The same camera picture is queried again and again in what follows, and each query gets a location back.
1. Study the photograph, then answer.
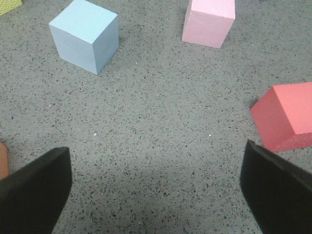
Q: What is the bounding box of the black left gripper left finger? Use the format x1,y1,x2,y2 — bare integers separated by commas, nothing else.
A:
0,147,72,234

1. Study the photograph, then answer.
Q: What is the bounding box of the pink foam cube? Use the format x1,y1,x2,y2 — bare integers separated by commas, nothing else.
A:
182,0,235,48

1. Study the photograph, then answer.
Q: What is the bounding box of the yellow-green foam cube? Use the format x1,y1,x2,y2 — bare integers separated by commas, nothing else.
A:
0,0,22,15

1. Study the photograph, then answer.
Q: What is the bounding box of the orange foam cube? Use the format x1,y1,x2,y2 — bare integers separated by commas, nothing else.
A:
0,142,9,179

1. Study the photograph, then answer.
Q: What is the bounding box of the textured red foam cube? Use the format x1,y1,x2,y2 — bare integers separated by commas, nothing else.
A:
250,82,312,152

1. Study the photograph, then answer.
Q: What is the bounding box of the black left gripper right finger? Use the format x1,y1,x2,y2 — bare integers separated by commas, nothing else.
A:
240,140,312,234

